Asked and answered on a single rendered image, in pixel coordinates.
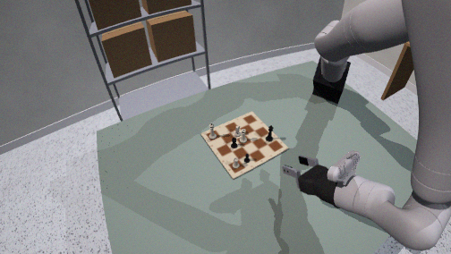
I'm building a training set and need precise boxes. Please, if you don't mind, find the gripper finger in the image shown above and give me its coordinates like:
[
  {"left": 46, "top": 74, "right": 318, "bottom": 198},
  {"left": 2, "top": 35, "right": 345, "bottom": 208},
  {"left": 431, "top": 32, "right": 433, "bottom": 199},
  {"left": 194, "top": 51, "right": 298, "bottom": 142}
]
[
  {"left": 282, "top": 165, "right": 301, "bottom": 189},
  {"left": 299, "top": 156, "right": 319, "bottom": 167}
]

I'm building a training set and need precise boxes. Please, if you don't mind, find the brown and cream chessboard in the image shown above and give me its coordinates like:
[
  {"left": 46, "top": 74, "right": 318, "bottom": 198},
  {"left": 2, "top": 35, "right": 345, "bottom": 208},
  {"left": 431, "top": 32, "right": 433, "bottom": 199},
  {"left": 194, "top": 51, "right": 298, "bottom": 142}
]
[{"left": 201, "top": 112, "right": 288, "bottom": 179}]

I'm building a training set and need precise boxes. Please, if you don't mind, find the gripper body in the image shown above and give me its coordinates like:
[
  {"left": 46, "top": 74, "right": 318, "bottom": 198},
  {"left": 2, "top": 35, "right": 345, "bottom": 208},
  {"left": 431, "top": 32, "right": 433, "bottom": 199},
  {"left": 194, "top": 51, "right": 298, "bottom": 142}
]
[{"left": 298, "top": 151, "right": 367, "bottom": 214}]

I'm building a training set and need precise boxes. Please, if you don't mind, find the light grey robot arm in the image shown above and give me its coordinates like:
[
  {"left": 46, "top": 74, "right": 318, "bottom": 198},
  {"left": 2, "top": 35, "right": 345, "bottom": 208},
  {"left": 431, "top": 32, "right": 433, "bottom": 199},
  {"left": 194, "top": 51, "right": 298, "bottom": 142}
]
[{"left": 314, "top": 0, "right": 451, "bottom": 250}]

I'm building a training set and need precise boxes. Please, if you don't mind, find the white chess king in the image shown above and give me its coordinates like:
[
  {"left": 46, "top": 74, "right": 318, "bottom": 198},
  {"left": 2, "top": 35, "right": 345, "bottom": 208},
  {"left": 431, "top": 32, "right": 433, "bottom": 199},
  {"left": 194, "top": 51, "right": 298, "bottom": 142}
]
[{"left": 209, "top": 123, "right": 217, "bottom": 140}]

